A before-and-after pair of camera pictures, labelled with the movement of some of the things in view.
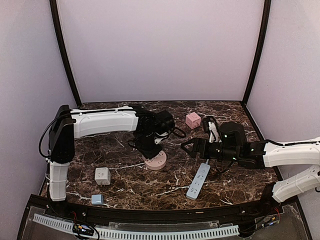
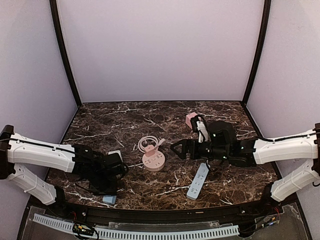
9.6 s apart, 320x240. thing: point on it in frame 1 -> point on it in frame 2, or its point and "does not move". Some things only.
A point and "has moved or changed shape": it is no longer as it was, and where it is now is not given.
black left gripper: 152,150 -> 100,186
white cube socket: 102,176 has moved or changed shape
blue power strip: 197,183 does not move
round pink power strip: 157,162 does not move
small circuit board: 83,229 does not move
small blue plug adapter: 97,199 -> 110,199
